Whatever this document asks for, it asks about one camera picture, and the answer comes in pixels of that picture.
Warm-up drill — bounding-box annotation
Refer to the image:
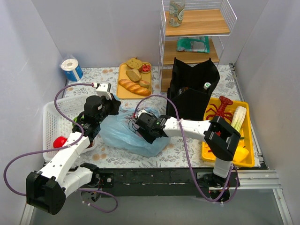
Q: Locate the black fabric grocery bag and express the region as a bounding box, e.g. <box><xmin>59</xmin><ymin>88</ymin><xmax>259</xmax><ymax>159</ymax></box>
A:
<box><xmin>167</xmin><ymin>59</ymin><xmax>220</xmax><ymax>121</ymax></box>

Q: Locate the green label water bottle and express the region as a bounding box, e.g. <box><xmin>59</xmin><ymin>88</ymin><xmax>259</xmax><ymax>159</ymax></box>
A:
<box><xmin>203</xmin><ymin>82</ymin><xmax>211</xmax><ymax>90</ymax></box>

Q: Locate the red snack bag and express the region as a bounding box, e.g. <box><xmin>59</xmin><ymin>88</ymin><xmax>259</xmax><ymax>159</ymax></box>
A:
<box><xmin>178</xmin><ymin>87</ymin><xmax>188</xmax><ymax>95</ymax></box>

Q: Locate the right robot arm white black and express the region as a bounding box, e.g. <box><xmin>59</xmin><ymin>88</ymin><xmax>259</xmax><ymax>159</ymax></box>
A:
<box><xmin>135</xmin><ymin>110</ymin><xmax>240</xmax><ymax>179</ymax></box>

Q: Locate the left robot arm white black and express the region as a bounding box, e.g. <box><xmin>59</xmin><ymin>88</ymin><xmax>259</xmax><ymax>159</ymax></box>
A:
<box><xmin>26</xmin><ymin>93</ymin><xmax>120</xmax><ymax>215</ymax></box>

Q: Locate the baguette bread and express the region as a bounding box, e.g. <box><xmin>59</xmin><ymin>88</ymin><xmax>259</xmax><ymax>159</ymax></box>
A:
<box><xmin>119</xmin><ymin>79</ymin><xmax>151</xmax><ymax>97</ymax></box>

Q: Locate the oval bread loaf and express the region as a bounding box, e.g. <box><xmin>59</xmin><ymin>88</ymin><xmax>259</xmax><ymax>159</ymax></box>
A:
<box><xmin>126</xmin><ymin>69</ymin><xmax>142</xmax><ymax>83</ymax></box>

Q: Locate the floral table mat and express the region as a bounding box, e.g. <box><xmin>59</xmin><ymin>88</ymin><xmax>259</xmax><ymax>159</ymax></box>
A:
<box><xmin>65</xmin><ymin>65</ymin><xmax>240</xmax><ymax>168</ymax></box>

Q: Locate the small bread bun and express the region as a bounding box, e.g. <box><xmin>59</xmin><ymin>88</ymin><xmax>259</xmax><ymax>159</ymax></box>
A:
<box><xmin>139</xmin><ymin>80</ymin><xmax>150</xmax><ymax>88</ymax></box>

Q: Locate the round brown bread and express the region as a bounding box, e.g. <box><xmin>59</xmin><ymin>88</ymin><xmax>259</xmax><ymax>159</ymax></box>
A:
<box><xmin>126</xmin><ymin>58</ymin><xmax>143</xmax><ymax>71</ymax></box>

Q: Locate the orange bread tray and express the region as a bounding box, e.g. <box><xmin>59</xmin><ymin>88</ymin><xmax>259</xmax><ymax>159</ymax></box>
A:
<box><xmin>116</xmin><ymin>61</ymin><xmax>152</xmax><ymax>99</ymax></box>

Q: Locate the toilet paper roll blue pack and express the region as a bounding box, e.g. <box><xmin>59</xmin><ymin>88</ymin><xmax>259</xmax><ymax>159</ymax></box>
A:
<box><xmin>60</xmin><ymin>54</ymin><xmax>83</xmax><ymax>82</ymax></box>

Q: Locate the white plastic basket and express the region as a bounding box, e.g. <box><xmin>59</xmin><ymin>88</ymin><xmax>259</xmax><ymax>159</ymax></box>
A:
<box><xmin>43</xmin><ymin>94</ymin><xmax>88</xmax><ymax>150</ymax></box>

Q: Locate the red apple toy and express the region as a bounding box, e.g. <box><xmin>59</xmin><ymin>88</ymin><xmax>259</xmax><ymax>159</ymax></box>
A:
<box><xmin>52</xmin><ymin>136</ymin><xmax>67</xmax><ymax>149</ymax></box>

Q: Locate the yellow tray with vegetables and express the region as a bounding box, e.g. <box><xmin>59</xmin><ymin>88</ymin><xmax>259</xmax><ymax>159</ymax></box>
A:
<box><xmin>201</xmin><ymin>97</ymin><xmax>255</xmax><ymax>167</ymax></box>

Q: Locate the red toy lobster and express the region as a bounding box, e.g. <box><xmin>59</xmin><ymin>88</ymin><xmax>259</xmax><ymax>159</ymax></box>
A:
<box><xmin>205</xmin><ymin>96</ymin><xmax>233</xmax><ymax>122</ymax></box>

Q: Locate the white napa cabbage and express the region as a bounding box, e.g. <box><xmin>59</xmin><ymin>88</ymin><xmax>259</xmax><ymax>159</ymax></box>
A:
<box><xmin>231</xmin><ymin>106</ymin><xmax>247</xmax><ymax>132</ymax></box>

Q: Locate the yellow bell pepper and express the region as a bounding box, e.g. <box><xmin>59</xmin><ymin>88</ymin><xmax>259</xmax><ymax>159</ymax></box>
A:
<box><xmin>233</xmin><ymin>146</ymin><xmax>249</xmax><ymax>162</ymax></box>

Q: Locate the green snack packet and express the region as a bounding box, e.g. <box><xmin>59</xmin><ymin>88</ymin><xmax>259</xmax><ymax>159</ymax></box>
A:
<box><xmin>177</xmin><ymin>36</ymin><xmax>210</xmax><ymax>53</ymax></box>

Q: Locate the clear glass bottle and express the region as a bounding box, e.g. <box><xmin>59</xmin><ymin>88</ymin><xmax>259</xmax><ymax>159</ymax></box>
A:
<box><xmin>168</xmin><ymin>0</ymin><xmax>185</xmax><ymax>27</ymax></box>

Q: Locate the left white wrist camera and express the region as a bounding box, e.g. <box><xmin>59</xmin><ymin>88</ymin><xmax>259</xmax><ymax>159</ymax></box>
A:
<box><xmin>93</xmin><ymin>82</ymin><xmax>112</xmax><ymax>100</ymax></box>

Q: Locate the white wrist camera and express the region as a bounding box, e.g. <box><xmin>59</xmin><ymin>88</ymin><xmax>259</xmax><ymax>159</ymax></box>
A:
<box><xmin>93</xmin><ymin>82</ymin><xmax>112</xmax><ymax>100</ymax></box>
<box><xmin>134</xmin><ymin>109</ymin><xmax>153</xmax><ymax>120</ymax></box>

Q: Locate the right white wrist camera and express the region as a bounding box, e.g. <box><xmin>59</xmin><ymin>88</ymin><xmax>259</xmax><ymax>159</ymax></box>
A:
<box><xmin>134</xmin><ymin>109</ymin><xmax>153</xmax><ymax>120</ymax></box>

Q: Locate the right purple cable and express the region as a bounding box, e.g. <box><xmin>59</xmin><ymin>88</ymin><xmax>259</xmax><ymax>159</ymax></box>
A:
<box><xmin>132</xmin><ymin>94</ymin><xmax>241</xmax><ymax>203</ymax></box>

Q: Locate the purple cable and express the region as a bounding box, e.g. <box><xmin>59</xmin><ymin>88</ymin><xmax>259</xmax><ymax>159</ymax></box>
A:
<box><xmin>132</xmin><ymin>94</ymin><xmax>241</xmax><ymax>203</ymax></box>
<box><xmin>2</xmin><ymin>82</ymin><xmax>119</xmax><ymax>213</ymax></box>

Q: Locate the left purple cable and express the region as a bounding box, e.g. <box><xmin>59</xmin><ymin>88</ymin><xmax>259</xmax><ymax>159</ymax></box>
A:
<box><xmin>2</xmin><ymin>82</ymin><xmax>119</xmax><ymax>213</ymax></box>

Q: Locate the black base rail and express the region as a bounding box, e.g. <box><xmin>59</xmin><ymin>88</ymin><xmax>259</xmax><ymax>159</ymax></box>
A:
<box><xmin>84</xmin><ymin>168</ymin><xmax>237</xmax><ymax>197</ymax></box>

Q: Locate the wire and wood shelf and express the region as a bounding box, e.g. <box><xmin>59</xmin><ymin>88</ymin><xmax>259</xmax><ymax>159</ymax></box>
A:
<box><xmin>158</xmin><ymin>0</ymin><xmax>237</xmax><ymax>93</ymax></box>

